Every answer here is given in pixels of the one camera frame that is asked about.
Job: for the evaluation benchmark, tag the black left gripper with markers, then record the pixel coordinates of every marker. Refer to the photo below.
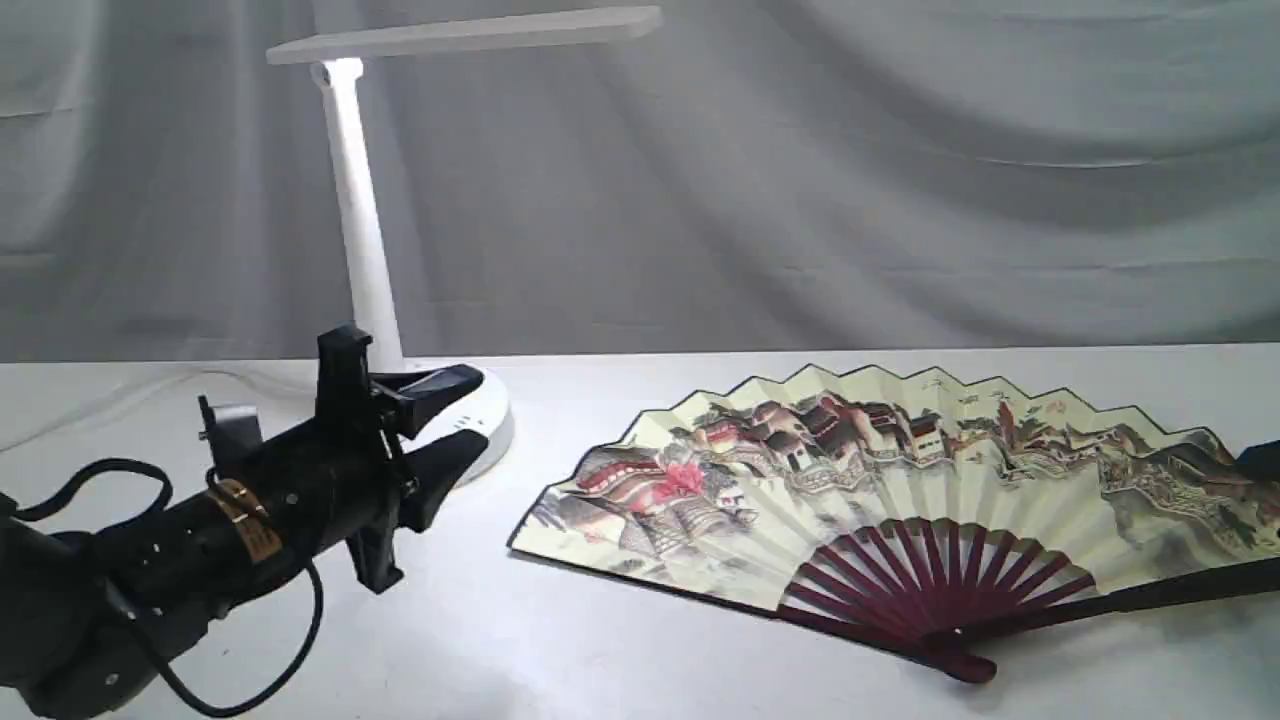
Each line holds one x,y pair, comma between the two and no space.
342,476

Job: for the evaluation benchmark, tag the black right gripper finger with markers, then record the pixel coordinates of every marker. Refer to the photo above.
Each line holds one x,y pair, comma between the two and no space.
1260,463

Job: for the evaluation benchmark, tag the painted paper folding fan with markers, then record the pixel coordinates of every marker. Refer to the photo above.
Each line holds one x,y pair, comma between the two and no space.
916,514

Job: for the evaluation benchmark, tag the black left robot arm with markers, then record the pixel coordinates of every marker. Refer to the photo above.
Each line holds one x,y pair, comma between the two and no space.
109,580

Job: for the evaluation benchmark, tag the white desk lamp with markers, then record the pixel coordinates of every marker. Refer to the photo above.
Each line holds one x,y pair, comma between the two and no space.
372,205

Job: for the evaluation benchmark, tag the grey backdrop curtain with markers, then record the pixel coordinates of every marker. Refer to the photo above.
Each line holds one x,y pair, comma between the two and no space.
754,175

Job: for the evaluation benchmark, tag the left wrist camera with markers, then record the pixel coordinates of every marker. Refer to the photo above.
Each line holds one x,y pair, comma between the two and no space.
232,432

